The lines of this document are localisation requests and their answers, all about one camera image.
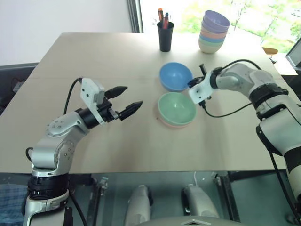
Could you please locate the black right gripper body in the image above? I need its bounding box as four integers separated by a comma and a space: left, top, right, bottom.
190, 76, 206, 89

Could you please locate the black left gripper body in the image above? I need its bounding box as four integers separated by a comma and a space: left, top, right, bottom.
97, 92, 121, 123

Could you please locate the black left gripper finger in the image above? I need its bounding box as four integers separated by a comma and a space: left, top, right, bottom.
104, 86, 128, 100
117, 100, 144, 121

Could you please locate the cream stacked bowl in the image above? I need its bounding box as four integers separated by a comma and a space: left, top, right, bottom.
198, 40, 224, 55

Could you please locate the light green stacked bowl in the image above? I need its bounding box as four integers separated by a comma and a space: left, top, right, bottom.
198, 37, 225, 48

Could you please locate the light blue stacked bowl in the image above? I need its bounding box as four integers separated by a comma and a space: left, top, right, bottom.
199, 33, 227, 44

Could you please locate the salmon stacked bowl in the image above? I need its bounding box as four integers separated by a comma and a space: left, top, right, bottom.
199, 29, 228, 41

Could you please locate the purple stacked bowl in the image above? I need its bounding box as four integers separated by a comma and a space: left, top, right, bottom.
200, 22, 230, 38
200, 10, 231, 34

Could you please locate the pink bowl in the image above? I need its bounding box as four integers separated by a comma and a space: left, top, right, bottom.
157, 103, 196, 129

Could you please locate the black pen cup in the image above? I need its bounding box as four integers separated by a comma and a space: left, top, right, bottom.
157, 20, 175, 52

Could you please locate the small cardboard box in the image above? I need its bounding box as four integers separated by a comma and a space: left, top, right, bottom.
262, 47, 278, 57

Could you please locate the grey metal table leg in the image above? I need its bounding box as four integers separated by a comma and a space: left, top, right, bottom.
86, 174, 108, 226
211, 171, 242, 226

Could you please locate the black monitor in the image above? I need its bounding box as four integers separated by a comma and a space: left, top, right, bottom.
285, 37, 301, 76

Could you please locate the silver left robot leg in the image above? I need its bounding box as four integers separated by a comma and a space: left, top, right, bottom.
124, 184, 154, 226

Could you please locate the silver robot leg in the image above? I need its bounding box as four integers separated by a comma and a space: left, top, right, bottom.
124, 184, 154, 226
180, 184, 220, 218

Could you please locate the dark grey side table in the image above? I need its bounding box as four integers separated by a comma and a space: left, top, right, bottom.
0, 62, 39, 116

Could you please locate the silver right robot leg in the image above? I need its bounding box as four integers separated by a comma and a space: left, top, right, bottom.
180, 184, 220, 218

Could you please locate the dark rounded torso cover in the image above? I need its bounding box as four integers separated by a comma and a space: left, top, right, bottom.
140, 215, 238, 226

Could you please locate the blue checked cloth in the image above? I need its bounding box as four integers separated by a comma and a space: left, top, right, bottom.
0, 183, 29, 226

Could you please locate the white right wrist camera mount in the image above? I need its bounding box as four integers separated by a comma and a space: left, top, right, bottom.
188, 70, 214, 105

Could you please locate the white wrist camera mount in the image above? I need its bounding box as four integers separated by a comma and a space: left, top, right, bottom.
188, 70, 214, 105
79, 78, 106, 123

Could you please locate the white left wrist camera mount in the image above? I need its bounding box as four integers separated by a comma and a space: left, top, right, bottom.
79, 78, 106, 123

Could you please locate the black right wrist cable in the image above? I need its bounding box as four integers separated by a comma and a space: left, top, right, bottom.
198, 59, 263, 118

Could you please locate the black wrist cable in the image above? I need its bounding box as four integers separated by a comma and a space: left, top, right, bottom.
63, 77, 83, 116
198, 59, 263, 118

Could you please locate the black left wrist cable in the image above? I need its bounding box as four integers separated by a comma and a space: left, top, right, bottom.
63, 77, 83, 116

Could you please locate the dark window frame post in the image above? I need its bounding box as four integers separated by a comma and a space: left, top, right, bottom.
126, 0, 144, 34

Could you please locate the small grey device with wires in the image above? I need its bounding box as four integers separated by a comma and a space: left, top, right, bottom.
12, 78, 25, 93

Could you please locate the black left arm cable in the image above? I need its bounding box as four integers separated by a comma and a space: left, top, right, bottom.
67, 189, 88, 226

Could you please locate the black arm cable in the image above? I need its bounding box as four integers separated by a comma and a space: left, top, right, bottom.
67, 189, 88, 226
255, 124, 301, 224

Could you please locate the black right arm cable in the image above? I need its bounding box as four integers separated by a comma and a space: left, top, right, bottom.
255, 124, 301, 224

